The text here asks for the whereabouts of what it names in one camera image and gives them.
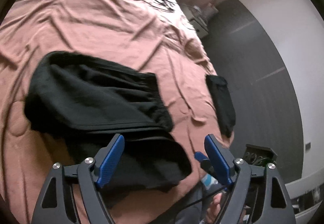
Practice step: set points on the person's right hand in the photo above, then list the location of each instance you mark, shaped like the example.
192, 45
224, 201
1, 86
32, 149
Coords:
215, 207

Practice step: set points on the person's leg in grey pants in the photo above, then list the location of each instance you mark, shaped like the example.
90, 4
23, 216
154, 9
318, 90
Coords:
188, 216

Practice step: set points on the folded black garment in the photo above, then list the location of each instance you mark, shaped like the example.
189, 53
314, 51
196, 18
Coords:
222, 105

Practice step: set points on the blue white patterned cloth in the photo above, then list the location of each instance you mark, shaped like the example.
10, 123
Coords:
210, 181

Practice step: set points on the black pants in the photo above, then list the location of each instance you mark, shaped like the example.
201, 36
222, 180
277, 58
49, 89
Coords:
96, 102

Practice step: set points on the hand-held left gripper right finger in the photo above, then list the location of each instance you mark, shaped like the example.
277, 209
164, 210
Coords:
216, 158

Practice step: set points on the white nightstand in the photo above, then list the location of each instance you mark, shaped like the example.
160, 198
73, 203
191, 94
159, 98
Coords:
200, 23

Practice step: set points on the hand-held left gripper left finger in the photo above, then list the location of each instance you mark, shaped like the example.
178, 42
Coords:
111, 160

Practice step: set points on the dark wall socket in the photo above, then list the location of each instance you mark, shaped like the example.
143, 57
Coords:
307, 146

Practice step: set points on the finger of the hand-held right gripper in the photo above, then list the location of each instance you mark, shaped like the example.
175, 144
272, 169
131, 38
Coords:
200, 156

